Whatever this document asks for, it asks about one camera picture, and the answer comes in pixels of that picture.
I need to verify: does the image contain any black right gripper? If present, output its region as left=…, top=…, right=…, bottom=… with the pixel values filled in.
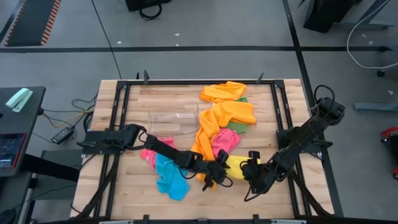
left=239, top=151, right=265, bottom=194

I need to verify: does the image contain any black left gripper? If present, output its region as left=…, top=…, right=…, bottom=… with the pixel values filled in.
left=198, top=149, right=233, bottom=191

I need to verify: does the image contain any yellow microfiber towel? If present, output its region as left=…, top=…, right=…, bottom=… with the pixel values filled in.
left=224, top=154, right=251, bottom=180

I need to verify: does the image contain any pink microfiber towel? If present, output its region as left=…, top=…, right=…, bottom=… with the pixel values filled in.
left=140, top=136, right=175, bottom=170
left=211, top=128, right=242, bottom=160

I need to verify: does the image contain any green microfiber towel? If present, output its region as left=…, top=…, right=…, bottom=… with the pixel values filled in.
left=225, top=96, right=249, bottom=134

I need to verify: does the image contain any blue microfiber towel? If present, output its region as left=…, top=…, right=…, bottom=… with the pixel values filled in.
left=154, top=152, right=191, bottom=202

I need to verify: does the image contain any clear plastic bin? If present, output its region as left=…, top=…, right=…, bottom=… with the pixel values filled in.
left=147, top=101, right=200, bottom=138

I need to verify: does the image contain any grey table foot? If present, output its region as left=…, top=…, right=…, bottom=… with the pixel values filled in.
left=353, top=101, right=398, bottom=113

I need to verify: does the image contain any red cart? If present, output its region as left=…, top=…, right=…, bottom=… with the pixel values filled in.
left=381, top=126, right=398, bottom=180

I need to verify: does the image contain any black power adapter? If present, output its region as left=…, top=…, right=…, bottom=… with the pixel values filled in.
left=50, top=126, right=75, bottom=146

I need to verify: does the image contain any black equipment on stand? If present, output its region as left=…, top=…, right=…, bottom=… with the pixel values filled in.
left=303, top=0, right=396, bottom=34

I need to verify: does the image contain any black side table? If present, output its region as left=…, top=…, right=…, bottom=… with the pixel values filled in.
left=0, top=86, right=47, bottom=178

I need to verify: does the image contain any red-edged tablet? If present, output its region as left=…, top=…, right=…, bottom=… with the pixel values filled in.
left=0, top=133, right=27, bottom=170

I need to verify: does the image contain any mint green stapler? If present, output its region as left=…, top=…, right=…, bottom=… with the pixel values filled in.
left=5, top=87, right=34, bottom=113

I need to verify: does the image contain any black orange-striped floor mat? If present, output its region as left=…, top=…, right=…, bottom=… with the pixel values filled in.
left=0, top=0, right=62, bottom=48

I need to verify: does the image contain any black aluminium table frame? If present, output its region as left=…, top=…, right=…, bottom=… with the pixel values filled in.
left=71, top=70, right=345, bottom=224

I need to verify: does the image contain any yellow wire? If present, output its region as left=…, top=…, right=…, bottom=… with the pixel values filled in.
left=42, top=108, right=94, bottom=129

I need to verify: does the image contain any white floor cable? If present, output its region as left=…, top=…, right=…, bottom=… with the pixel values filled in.
left=346, top=0, right=398, bottom=70

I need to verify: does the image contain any thin black floor cable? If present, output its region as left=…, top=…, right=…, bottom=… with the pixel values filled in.
left=91, top=0, right=123, bottom=80

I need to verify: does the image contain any black equipment with cable loop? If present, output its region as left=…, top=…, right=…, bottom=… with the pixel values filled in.
left=124, top=0, right=172, bottom=21

